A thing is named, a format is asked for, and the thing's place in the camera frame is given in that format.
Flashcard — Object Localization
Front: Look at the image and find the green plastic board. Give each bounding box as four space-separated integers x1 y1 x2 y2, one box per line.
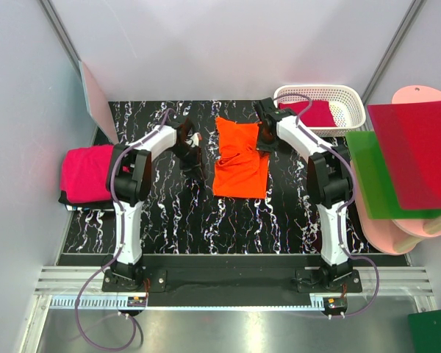
345 131 441 219

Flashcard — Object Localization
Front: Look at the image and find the pink wooden stand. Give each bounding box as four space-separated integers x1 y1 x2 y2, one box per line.
351 85 441 255

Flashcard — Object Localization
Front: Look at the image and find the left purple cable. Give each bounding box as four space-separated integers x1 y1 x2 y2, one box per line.
75 107 177 351

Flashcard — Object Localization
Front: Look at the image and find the folded pink t shirt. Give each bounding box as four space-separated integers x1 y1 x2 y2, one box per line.
59 145 114 204

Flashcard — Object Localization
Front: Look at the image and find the folded black t shirt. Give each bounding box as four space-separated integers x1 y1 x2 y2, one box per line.
58 190 114 211

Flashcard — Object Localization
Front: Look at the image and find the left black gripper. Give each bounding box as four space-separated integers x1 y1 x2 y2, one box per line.
169 142 206 182

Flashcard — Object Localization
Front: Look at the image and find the white plastic basket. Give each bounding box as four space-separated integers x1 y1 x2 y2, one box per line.
273 84 366 137

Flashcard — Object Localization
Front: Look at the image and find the dark green board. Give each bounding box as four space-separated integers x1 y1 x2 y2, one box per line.
408 310 441 353

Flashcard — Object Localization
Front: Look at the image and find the purple cable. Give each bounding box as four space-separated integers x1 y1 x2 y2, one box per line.
75 107 177 351
273 93 381 318

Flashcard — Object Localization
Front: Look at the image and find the dark red t shirt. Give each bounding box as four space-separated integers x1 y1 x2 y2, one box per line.
278 100 337 128

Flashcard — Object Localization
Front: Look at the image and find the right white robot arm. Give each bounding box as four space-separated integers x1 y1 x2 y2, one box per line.
254 94 354 292

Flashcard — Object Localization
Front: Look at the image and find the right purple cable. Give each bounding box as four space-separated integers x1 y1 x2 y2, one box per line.
273 93 381 318

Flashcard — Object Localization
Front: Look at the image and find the red plastic board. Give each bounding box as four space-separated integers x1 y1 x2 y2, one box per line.
367 101 441 210

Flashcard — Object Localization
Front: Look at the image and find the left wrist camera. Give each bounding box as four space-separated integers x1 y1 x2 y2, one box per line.
187 132 202 148

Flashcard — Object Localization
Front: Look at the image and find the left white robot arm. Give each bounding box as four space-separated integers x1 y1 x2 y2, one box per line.
103 118 205 291

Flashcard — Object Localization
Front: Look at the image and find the orange t shirt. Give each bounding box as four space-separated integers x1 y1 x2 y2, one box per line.
212 117 269 199

